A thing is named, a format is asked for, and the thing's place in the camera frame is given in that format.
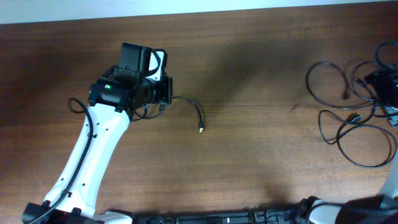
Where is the black blue-tip USB cable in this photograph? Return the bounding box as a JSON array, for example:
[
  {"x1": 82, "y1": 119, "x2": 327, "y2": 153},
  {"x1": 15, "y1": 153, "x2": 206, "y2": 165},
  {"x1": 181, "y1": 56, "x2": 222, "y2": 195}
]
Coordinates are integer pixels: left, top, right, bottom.
[{"x1": 305, "y1": 60, "x2": 379, "y2": 110}]

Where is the black HDMI cable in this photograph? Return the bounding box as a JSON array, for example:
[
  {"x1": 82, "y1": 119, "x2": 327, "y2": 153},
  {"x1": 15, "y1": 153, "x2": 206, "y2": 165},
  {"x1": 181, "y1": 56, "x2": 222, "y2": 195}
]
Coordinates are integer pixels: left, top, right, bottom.
[{"x1": 317, "y1": 108, "x2": 398, "y2": 169}]

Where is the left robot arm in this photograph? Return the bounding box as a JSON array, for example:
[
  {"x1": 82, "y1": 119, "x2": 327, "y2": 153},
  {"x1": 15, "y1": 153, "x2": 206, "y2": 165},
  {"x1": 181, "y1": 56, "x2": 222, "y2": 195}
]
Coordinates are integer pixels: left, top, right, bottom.
[{"x1": 22, "y1": 43, "x2": 172, "y2": 223}]

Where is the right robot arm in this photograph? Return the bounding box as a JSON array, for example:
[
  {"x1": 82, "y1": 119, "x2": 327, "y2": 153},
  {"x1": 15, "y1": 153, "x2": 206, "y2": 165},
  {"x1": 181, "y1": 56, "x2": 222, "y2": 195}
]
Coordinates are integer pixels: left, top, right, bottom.
[{"x1": 305, "y1": 67, "x2": 397, "y2": 223}]

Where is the left camera black cable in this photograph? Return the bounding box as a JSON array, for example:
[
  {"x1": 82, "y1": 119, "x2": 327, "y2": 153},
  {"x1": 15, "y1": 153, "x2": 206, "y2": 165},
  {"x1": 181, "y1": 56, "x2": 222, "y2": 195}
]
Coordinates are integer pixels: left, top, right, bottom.
[{"x1": 26, "y1": 97, "x2": 95, "y2": 224}]

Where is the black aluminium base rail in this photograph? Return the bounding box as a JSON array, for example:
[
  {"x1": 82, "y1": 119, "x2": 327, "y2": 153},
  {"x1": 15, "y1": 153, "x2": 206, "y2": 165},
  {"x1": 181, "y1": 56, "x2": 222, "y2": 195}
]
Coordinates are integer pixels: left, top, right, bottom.
[{"x1": 102, "y1": 203, "x2": 312, "y2": 224}]

